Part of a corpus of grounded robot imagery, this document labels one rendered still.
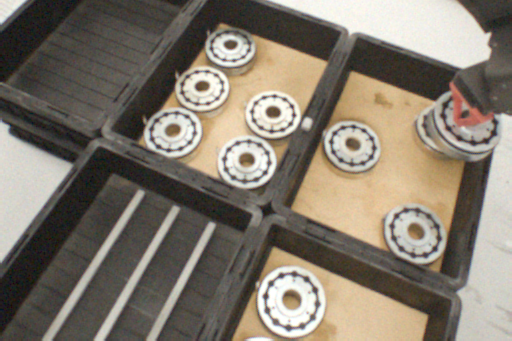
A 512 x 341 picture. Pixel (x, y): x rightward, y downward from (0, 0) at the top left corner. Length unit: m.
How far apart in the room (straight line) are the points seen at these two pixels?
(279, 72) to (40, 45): 0.50
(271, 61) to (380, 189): 0.34
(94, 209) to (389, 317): 0.51
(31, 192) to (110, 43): 0.34
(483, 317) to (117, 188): 0.69
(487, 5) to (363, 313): 0.49
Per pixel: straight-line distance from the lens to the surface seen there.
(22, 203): 1.08
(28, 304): 0.86
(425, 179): 0.92
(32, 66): 1.08
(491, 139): 0.75
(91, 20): 1.13
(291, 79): 0.98
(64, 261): 0.86
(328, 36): 0.96
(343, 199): 0.86
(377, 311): 0.82
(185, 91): 0.93
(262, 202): 0.74
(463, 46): 1.33
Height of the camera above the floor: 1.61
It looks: 56 degrees down
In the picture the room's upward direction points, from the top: 5 degrees clockwise
